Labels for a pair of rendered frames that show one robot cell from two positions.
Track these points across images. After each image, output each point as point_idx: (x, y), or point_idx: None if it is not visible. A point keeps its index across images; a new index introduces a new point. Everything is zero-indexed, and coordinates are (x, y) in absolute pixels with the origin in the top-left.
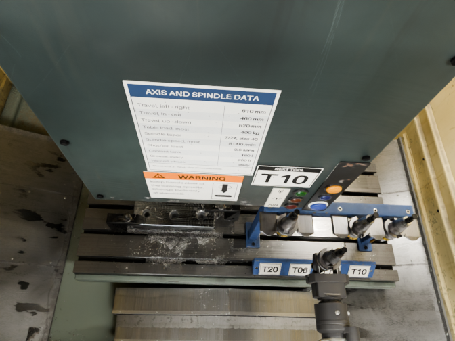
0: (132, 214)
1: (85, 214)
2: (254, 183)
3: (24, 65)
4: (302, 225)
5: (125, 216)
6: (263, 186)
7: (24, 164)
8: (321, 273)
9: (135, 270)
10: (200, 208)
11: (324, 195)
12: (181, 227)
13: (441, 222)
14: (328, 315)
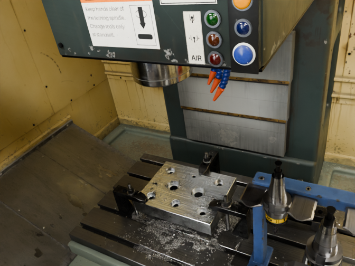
0: (137, 190)
1: (106, 193)
2: (162, 0)
3: None
4: (298, 207)
5: (128, 185)
6: (173, 8)
7: (93, 165)
8: (306, 264)
9: (119, 250)
10: (204, 205)
11: (239, 20)
12: (178, 218)
13: None
14: None
